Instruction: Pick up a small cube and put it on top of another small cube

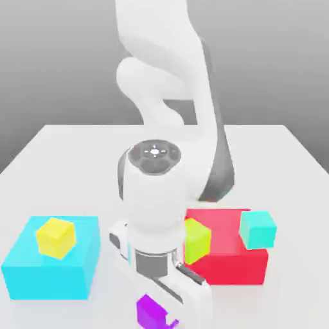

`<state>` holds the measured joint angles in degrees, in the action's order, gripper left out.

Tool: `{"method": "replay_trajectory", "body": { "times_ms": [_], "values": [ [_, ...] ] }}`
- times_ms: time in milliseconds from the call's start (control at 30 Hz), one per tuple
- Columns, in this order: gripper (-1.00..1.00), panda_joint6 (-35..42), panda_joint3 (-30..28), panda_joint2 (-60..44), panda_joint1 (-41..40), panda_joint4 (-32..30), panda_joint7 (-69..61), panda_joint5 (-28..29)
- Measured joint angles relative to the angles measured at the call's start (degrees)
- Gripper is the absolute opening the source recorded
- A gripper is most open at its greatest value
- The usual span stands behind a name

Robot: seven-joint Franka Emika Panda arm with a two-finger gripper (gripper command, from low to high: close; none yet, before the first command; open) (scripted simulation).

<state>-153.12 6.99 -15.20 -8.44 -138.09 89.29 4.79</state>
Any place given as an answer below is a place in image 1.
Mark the small purple cube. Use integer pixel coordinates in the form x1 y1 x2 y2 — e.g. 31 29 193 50
136 294 180 329

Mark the large cyan box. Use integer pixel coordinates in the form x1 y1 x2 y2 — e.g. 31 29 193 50
1 215 102 301

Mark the large red box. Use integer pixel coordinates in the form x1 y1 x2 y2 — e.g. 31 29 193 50
183 208 270 286

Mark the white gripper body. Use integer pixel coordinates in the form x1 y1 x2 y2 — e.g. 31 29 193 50
114 264 214 329

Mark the small lime cube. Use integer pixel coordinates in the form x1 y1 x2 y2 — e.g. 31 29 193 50
184 217 212 266

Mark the small turquoise cube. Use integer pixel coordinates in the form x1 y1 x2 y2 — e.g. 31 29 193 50
238 210 278 251

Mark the small yellow cube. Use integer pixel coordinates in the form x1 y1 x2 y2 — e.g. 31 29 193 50
35 217 77 260

